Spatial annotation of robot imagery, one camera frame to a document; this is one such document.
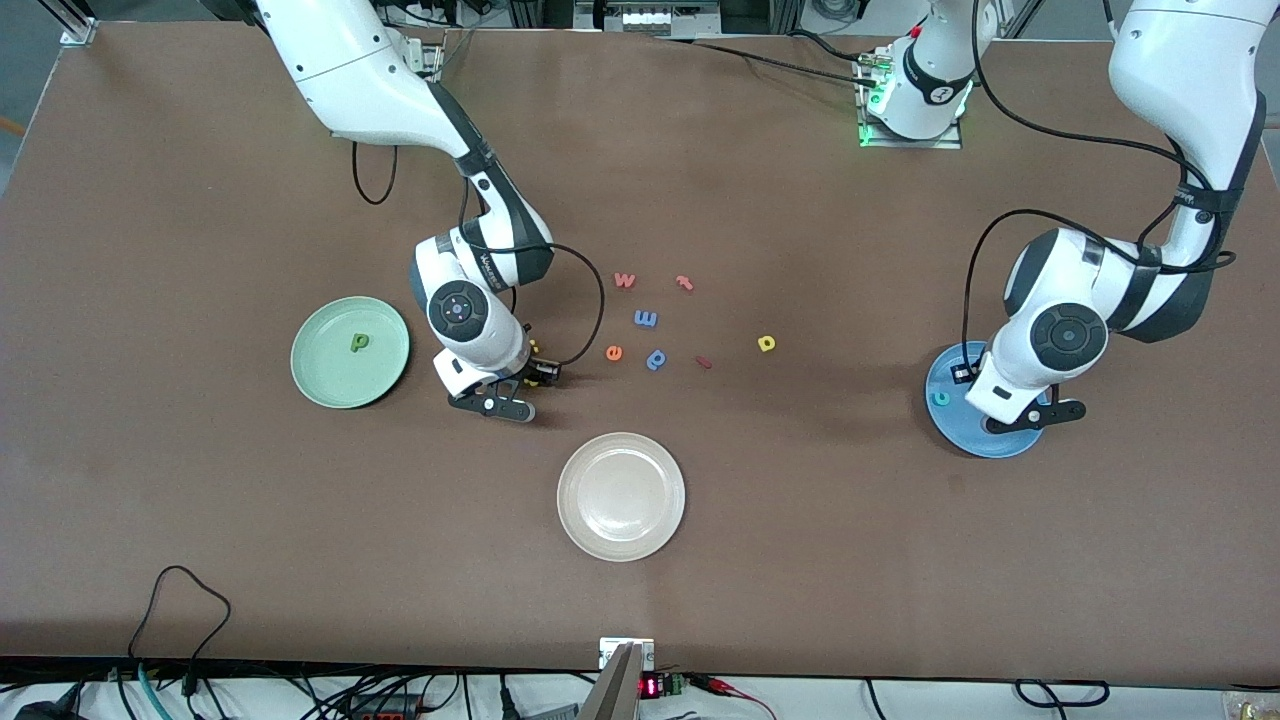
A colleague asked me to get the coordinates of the blue plate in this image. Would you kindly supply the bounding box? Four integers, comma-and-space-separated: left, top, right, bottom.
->
925, 341, 1049, 460

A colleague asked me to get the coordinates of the white plate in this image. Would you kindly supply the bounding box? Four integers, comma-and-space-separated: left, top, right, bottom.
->
556, 432, 687, 563

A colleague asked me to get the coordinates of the green plate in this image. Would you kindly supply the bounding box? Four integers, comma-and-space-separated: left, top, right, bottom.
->
290, 296, 411, 410

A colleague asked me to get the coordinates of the grey electronics box with lights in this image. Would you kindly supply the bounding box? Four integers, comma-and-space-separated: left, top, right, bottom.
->
575, 0, 721, 37

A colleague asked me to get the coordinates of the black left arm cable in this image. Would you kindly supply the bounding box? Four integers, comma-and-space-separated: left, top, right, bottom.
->
962, 0, 1238, 376

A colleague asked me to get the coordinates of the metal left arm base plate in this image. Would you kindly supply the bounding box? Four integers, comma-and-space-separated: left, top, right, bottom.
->
857, 50, 964, 151

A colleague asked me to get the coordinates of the black cable loop under table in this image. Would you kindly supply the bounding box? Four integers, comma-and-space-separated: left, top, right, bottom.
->
1014, 679, 1111, 707

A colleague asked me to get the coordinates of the grey metal bracket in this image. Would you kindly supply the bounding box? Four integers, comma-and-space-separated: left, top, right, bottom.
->
578, 643, 644, 720

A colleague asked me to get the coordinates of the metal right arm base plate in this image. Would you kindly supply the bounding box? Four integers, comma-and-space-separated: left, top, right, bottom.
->
395, 30, 446, 83

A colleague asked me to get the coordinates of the black cable to arm base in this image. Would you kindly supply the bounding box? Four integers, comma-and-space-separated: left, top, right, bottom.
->
650, 30, 886, 89

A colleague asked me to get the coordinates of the red clip wire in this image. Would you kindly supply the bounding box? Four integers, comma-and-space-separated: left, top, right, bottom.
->
690, 675, 776, 717

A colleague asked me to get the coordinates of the thin black looped table cable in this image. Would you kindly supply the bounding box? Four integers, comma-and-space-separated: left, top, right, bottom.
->
128, 565, 233, 666

